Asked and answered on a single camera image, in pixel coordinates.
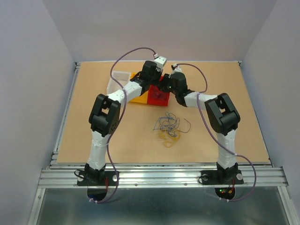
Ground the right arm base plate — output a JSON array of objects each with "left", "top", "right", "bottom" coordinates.
[{"left": 198, "top": 170, "right": 244, "bottom": 186}]

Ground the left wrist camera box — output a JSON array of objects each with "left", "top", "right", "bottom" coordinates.
[{"left": 153, "top": 53, "right": 167, "bottom": 70}]

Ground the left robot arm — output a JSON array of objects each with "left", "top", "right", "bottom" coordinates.
[{"left": 83, "top": 56, "right": 167, "bottom": 186}]

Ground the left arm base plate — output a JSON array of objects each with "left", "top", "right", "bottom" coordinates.
[{"left": 74, "top": 170, "right": 118, "bottom": 187}]

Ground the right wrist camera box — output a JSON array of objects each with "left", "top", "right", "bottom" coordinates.
[{"left": 171, "top": 64, "right": 182, "bottom": 74}]

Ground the white plastic bin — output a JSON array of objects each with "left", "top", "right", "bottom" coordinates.
[{"left": 106, "top": 71, "right": 131, "bottom": 94}]

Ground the aluminium mounting rail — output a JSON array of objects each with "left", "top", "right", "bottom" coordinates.
[{"left": 38, "top": 163, "right": 288, "bottom": 188}]

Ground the red plastic bin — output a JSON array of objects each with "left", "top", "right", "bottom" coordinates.
[{"left": 147, "top": 85, "right": 170, "bottom": 107}]

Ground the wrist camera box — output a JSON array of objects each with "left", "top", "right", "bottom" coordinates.
[
  {"left": 153, "top": 53, "right": 167, "bottom": 70},
  {"left": 171, "top": 64, "right": 182, "bottom": 74}
]

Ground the yellow plastic bin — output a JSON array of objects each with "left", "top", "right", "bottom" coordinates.
[{"left": 126, "top": 73, "right": 149, "bottom": 105}]

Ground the coloured wire bundle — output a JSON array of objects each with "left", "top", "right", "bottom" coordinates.
[{"left": 152, "top": 112, "right": 192, "bottom": 148}]

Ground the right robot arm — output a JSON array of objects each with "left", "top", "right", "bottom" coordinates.
[{"left": 160, "top": 72, "right": 240, "bottom": 185}]

